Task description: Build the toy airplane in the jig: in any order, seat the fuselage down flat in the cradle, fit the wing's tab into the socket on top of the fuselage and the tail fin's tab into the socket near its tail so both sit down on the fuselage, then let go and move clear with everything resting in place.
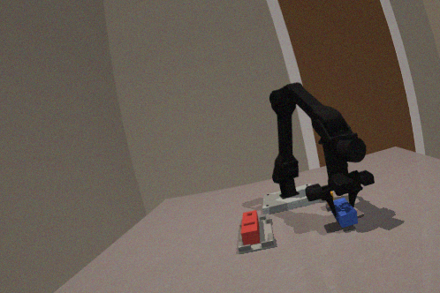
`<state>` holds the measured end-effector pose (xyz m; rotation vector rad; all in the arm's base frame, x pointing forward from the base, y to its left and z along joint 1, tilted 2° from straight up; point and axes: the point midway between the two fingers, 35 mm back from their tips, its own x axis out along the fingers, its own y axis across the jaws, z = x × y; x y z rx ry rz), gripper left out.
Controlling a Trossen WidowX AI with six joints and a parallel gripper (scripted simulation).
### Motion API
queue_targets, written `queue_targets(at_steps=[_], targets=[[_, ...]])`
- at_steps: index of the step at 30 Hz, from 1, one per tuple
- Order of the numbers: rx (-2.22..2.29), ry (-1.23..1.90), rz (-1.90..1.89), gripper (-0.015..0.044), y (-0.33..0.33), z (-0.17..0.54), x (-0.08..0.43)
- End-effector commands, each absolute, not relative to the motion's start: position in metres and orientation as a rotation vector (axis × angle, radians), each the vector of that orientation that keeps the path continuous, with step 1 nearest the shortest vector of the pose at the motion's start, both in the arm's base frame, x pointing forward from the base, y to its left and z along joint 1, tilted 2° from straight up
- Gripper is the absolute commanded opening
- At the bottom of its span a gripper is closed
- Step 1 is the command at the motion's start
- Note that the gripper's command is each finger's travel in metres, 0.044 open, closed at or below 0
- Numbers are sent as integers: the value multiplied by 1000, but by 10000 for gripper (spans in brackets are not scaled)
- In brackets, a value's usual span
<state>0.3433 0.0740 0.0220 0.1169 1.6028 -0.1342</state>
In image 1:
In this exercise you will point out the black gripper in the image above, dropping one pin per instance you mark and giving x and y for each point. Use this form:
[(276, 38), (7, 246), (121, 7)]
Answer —
[(315, 191)]

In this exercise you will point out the red long rectangular block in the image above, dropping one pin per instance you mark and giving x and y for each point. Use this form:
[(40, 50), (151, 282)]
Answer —
[(250, 231)]

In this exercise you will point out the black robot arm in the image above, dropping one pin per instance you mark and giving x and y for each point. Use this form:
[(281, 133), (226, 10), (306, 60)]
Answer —
[(338, 141)]

